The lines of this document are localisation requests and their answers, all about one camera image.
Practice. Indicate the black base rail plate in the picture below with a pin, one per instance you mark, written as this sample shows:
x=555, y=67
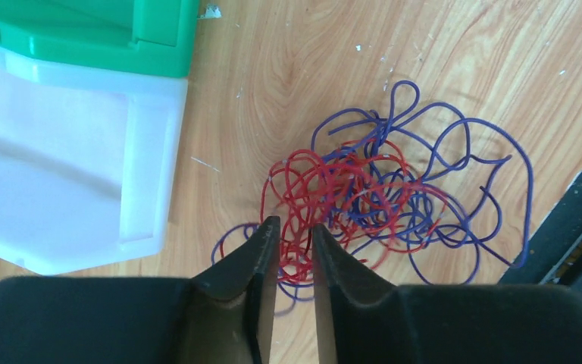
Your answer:
x=572, y=226

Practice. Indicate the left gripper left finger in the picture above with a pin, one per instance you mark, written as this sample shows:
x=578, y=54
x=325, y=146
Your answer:
x=222, y=315

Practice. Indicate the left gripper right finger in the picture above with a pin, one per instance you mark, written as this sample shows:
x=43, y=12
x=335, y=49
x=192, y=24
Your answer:
x=363, y=318

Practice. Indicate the green plastic bin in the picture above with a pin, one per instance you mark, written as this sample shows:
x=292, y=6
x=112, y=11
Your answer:
x=142, y=36

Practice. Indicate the white plastic bin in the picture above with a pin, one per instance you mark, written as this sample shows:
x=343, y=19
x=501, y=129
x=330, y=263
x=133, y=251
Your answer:
x=87, y=161

